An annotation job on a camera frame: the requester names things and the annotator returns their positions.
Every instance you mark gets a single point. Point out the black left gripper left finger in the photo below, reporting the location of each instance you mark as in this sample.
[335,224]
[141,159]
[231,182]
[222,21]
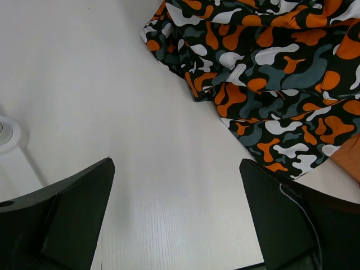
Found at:
[58,226]

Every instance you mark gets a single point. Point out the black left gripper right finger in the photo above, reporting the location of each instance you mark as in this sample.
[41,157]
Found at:
[298,227]

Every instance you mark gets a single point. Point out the orange camouflage shorts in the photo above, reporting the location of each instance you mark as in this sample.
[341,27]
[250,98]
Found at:
[283,75]

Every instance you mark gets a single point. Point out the orange plastic basket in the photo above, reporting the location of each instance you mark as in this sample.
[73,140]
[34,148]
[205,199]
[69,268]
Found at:
[347,157]

